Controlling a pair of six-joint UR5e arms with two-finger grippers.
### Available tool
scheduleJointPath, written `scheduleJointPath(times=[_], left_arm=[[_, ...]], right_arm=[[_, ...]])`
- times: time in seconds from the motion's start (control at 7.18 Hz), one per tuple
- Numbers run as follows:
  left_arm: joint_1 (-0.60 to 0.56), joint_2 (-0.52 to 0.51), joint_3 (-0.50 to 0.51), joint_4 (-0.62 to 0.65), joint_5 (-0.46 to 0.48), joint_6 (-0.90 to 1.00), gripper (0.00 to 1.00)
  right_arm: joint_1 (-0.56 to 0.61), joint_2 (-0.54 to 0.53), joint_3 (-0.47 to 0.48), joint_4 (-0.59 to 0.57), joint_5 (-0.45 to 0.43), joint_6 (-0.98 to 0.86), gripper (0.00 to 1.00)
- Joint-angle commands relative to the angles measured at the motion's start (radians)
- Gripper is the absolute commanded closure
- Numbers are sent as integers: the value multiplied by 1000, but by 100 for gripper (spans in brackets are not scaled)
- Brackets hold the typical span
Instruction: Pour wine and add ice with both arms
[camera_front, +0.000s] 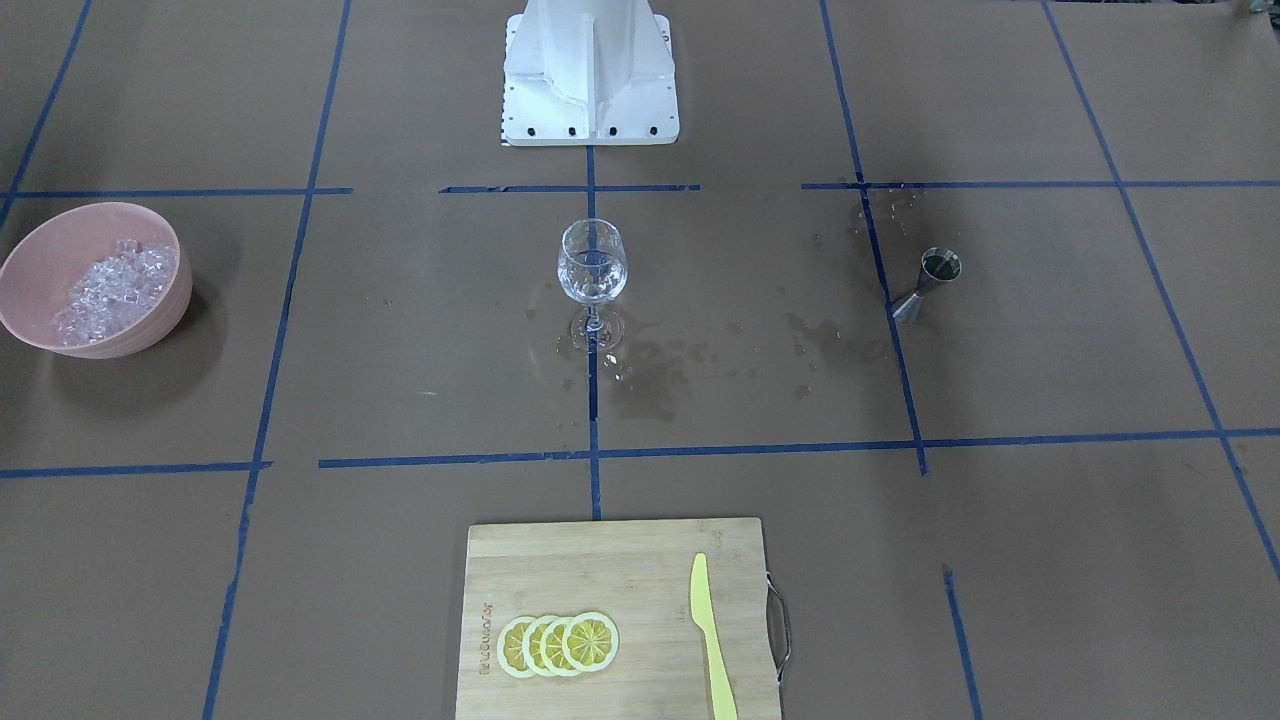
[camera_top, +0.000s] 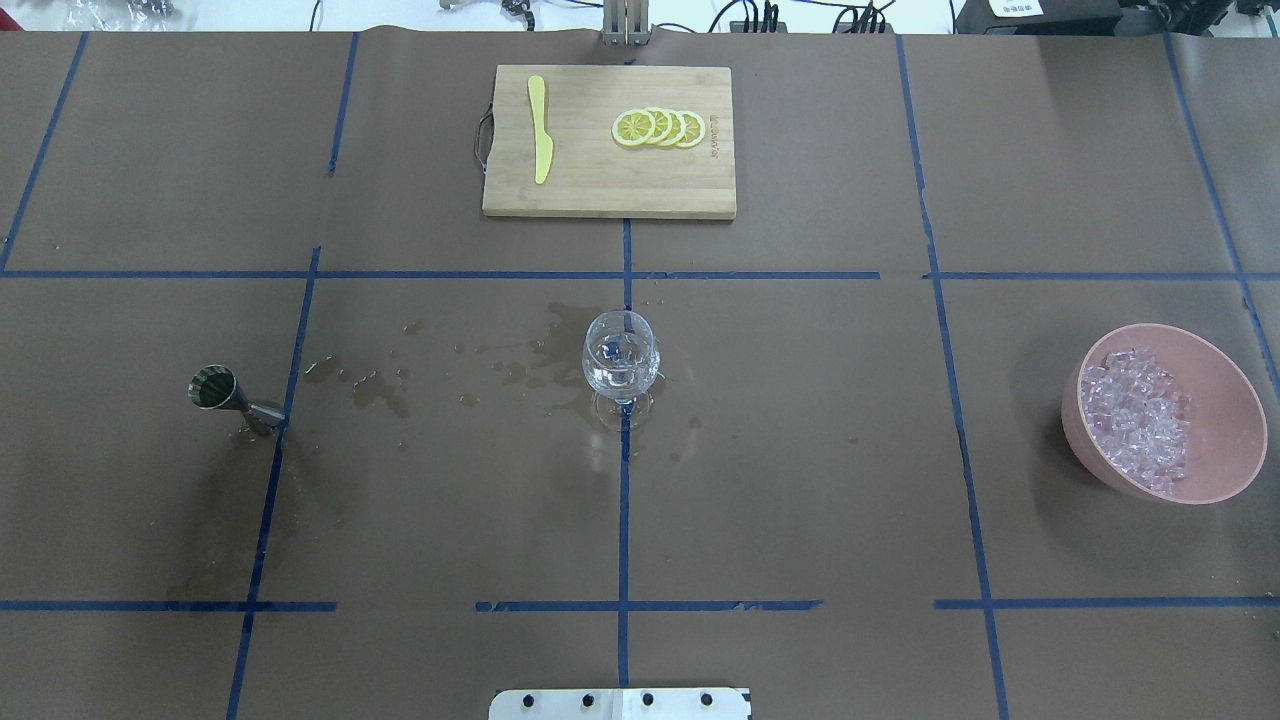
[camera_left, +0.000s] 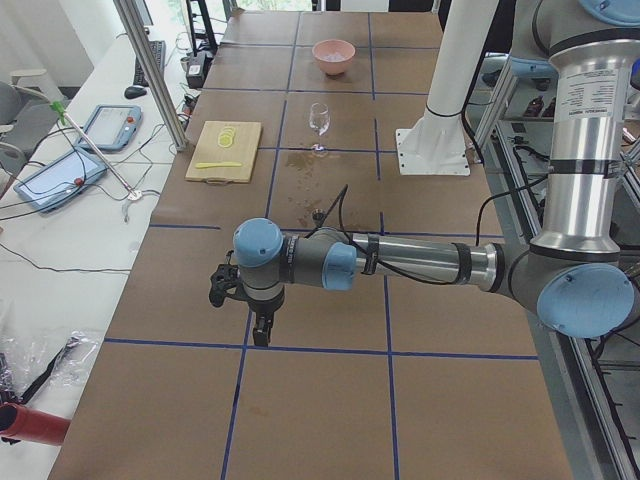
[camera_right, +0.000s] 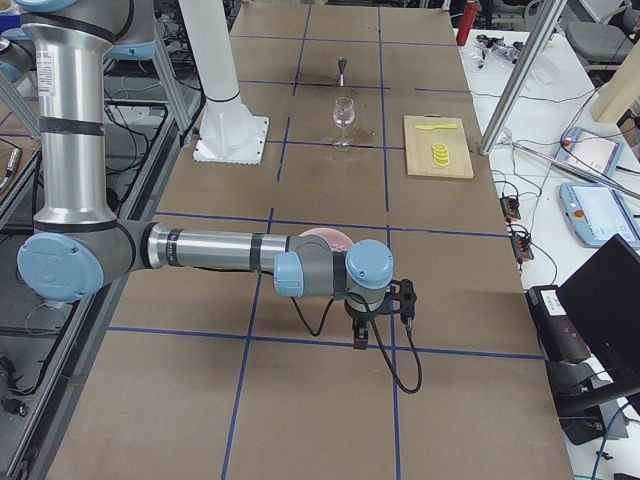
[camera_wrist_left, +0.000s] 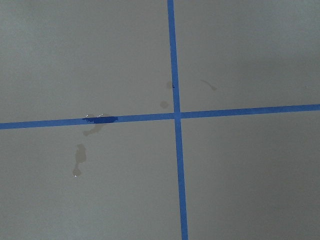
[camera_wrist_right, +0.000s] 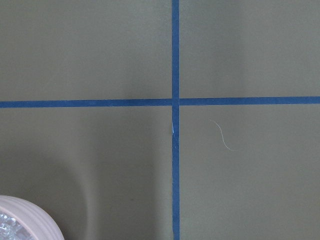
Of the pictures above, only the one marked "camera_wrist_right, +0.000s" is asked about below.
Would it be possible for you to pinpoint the pink ribbed bowl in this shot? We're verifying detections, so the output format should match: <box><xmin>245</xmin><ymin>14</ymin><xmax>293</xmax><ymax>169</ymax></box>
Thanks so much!
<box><xmin>0</xmin><ymin>195</ymin><xmax>64</xmax><ymax>240</ymax></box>

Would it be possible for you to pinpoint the pile of clear ice cubes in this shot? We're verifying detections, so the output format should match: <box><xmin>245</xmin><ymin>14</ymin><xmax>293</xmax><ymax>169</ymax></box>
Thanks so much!
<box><xmin>0</xmin><ymin>212</ymin><xmax>34</xmax><ymax>240</ymax></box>

